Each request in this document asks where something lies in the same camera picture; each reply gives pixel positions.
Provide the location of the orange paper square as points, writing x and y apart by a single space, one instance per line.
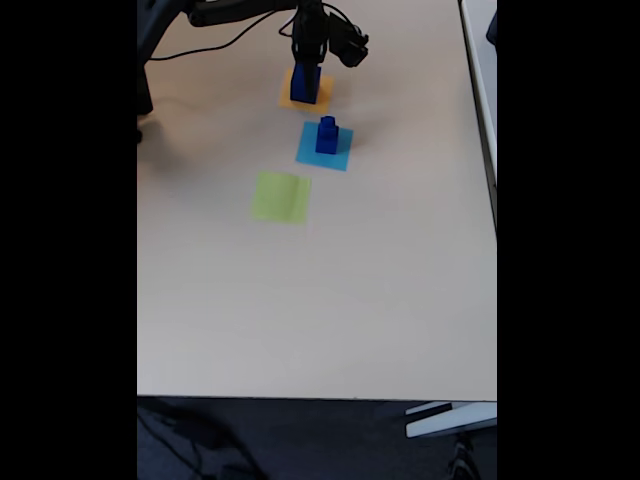
325 100

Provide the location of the blue paper square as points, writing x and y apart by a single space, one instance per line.
305 152

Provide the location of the medium blue cube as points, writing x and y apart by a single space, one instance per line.
326 145

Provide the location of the white table foot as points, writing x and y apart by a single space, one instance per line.
450 422

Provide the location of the green paper square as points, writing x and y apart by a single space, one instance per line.
277 200

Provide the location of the large blue cube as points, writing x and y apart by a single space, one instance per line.
299 87

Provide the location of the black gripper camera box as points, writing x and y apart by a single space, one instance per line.
350 45

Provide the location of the dark object on desk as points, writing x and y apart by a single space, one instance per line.
493 27

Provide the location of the tiny blue cube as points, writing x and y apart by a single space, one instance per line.
328 120

